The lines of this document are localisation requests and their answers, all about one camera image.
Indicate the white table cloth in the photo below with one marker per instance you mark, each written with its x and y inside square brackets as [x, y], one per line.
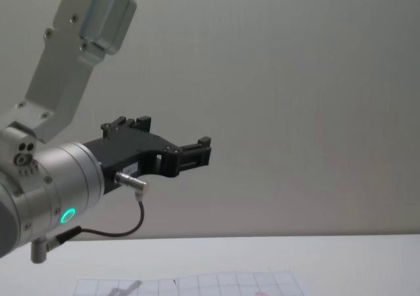
[328, 256]

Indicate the white gridded paper sheet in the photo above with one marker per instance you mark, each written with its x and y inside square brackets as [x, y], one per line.
[213, 286]

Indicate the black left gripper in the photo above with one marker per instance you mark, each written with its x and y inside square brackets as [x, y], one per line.
[124, 155]

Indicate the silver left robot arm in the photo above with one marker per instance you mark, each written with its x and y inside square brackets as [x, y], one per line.
[65, 171]

